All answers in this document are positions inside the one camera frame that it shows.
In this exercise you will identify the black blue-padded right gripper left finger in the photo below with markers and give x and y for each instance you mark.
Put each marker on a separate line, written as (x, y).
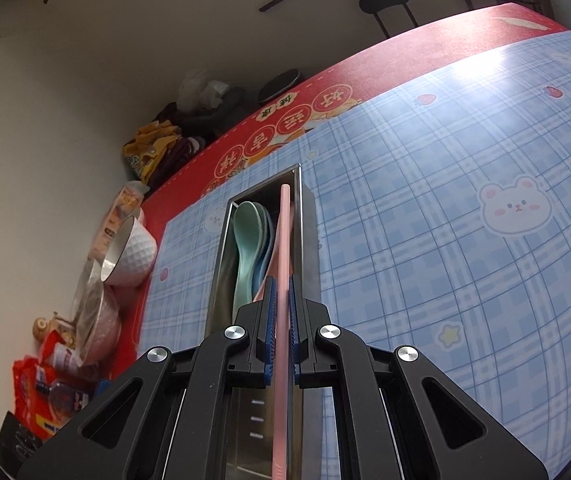
(165, 417)

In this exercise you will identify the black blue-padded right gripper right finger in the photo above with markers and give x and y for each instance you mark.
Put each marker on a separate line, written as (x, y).
(397, 415)

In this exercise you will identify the pink chopstick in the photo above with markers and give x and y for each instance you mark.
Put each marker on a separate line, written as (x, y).
(282, 341)

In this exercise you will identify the mint green plastic spoon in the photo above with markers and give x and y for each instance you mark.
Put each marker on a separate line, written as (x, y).
(249, 231)

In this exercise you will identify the pink plastic spoon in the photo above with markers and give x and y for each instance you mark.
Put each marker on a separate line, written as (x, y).
(268, 280)

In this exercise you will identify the small clear bottle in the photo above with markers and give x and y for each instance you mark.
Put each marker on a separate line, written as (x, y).
(65, 401)

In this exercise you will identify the glass bowl with plastic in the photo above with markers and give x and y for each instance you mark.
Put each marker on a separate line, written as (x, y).
(96, 317)

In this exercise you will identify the red snack package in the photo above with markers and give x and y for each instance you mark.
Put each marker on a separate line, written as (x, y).
(31, 380)

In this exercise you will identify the small wooden figurine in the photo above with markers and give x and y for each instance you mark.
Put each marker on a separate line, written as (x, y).
(42, 327)

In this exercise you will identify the white textured ceramic bowl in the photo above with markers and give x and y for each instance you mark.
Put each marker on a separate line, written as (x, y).
(130, 255)

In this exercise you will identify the stainless steel utensil tray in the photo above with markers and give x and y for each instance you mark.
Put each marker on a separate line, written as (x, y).
(249, 429)

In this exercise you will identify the light blue plastic spoon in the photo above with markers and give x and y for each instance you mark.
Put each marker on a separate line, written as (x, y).
(261, 266)

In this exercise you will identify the blue plaid table mat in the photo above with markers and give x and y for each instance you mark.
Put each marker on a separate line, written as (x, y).
(444, 221)

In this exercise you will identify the beige printed snack box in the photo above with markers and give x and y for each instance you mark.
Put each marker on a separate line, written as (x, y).
(125, 204)

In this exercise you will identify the yellow snack bag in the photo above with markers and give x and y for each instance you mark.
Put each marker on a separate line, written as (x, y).
(153, 146)

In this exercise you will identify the red printed table mat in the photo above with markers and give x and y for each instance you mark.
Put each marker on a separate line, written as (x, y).
(330, 94)

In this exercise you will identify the clear plastic bag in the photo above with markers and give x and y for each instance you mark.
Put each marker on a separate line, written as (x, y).
(199, 92)

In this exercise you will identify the black round floor scale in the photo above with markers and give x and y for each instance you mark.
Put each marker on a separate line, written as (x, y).
(279, 85)

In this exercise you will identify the black round stool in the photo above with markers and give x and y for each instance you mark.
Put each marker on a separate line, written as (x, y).
(375, 7)

